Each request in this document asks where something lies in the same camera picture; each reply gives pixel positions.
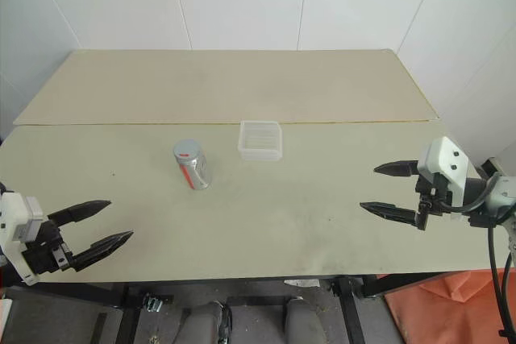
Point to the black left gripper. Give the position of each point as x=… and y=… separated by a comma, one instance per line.
x=44, y=257

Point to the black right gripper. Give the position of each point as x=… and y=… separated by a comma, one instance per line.
x=433, y=193

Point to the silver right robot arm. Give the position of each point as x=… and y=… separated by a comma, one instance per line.
x=502, y=195

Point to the clear square plastic container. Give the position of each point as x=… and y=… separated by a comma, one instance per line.
x=260, y=140

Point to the metal caster wheel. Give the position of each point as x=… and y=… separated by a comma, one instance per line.
x=153, y=303

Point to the silver soda can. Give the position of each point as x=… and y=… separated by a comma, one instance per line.
x=196, y=172

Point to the orange cloth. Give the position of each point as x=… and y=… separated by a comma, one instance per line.
x=451, y=307

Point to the dark grey rounded shape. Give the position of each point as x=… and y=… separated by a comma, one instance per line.
x=206, y=322
x=302, y=320

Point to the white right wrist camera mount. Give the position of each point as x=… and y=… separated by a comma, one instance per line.
x=447, y=158

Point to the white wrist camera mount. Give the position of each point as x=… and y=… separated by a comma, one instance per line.
x=447, y=158
x=16, y=219

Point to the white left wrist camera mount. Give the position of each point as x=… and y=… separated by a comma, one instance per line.
x=16, y=219

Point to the black metal table frame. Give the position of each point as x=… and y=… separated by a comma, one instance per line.
x=350, y=307

